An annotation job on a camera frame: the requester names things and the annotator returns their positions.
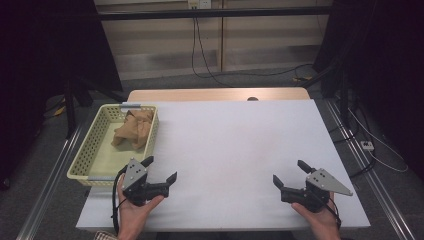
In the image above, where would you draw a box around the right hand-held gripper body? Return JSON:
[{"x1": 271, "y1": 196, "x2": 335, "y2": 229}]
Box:
[{"x1": 280, "y1": 168, "x2": 354, "y2": 214}]

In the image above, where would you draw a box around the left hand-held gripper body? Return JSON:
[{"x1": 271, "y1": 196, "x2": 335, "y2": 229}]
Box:
[{"x1": 121, "y1": 158, "x2": 171, "y2": 207}]

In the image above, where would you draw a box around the tan cloth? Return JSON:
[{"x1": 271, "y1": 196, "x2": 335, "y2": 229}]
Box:
[{"x1": 110, "y1": 109, "x2": 155, "y2": 151}]

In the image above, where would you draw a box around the pale yellow perforated basket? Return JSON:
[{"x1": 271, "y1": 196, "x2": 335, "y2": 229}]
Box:
[{"x1": 66, "y1": 103, "x2": 160, "y2": 187}]

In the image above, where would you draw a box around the person's left hand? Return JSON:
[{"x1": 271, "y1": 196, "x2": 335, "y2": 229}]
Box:
[{"x1": 116, "y1": 174, "x2": 166, "y2": 240}]

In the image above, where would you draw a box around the person's right hand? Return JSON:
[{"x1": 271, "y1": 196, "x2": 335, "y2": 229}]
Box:
[{"x1": 290, "y1": 191, "x2": 342, "y2": 240}]

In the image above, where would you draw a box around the white table cover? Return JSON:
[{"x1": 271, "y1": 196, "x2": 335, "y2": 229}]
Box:
[{"x1": 75, "y1": 99, "x2": 372, "y2": 233}]

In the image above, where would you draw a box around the person's patterned sleeve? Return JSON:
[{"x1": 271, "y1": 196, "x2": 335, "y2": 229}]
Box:
[{"x1": 93, "y1": 230, "x2": 119, "y2": 240}]

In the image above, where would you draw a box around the wooden table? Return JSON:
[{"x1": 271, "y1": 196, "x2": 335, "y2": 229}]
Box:
[{"x1": 127, "y1": 87, "x2": 312, "y2": 103}]

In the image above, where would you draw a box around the black metal stand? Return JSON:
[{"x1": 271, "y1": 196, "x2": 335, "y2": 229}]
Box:
[{"x1": 63, "y1": 75, "x2": 128, "y2": 140}]

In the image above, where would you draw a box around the black curtain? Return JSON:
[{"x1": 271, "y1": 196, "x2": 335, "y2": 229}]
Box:
[
  {"x1": 0, "y1": 0, "x2": 124, "y2": 191},
  {"x1": 312, "y1": 0, "x2": 424, "y2": 183}
]

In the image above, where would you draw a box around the black metal bar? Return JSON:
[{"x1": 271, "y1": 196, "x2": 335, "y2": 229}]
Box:
[{"x1": 97, "y1": 5, "x2": 333, "y2": 22}]

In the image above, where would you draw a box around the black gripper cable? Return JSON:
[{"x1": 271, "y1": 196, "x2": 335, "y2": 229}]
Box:
[
  {"x1": 323, "y1": 195, "x2": 342, "y2": 230},
  {"x1": 111, "y1": 165, "x2": 129, "y2": 235}
]

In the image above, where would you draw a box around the aluminium floor rail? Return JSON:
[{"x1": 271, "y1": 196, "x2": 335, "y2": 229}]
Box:
[
  {"x1": 323, "y1": 99, "x2": 418, "y2": 240},
  {"x1": 15, "y1": 123, "x2": 85, "y2": 240}
]

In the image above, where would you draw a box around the white floor cable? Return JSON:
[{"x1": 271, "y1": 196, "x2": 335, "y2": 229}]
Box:
[{"x1": 347, "y1": 107, "x2": 410, "y2": 174}]

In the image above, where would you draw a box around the black floor cable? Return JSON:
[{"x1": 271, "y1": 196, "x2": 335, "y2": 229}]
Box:
[{"x1": 213, "y1": 63, "x2": 315, "y2": 78}]

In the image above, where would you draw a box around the black hanging cable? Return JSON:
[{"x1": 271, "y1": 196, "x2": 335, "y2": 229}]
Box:
[{"x1": 190, "y1": 8, "x2": 234, "y2": 88}]

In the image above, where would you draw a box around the white wall outlet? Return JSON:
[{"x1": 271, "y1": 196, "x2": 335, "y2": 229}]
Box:
[{"x1": 187, "y1": 0, "x2": 213, "y2": 10}]

